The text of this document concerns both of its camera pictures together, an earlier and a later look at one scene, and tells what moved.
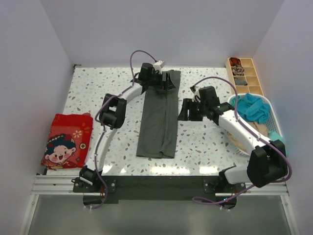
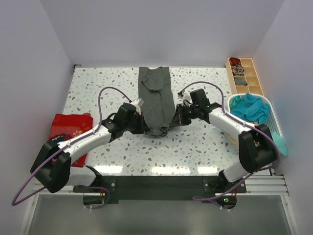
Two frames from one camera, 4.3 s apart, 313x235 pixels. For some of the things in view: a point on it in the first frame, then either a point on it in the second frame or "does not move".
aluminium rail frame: (48, 185) does not move
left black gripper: (168, 85) → (143, 128)
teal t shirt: (256, 109) does not move
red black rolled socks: (234, 61) does not move
